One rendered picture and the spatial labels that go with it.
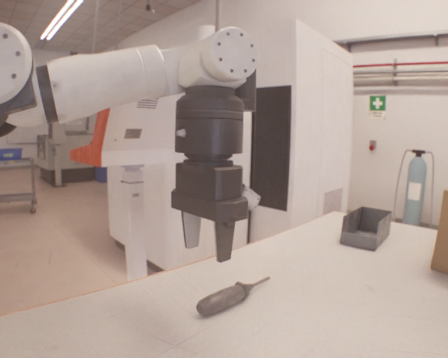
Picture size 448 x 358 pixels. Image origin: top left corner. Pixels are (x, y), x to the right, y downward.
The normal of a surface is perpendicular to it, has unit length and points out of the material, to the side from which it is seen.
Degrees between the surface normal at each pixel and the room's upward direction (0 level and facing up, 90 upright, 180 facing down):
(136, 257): 90
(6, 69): 88
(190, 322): 0
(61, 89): 97
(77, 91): 106
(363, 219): 90
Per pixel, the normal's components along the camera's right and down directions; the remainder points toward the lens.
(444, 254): -0.85, 0.05
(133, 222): 0.71, 0.11
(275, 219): -0.71, 0.08
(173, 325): 0.03, -0.99
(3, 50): 0.50, 0.10
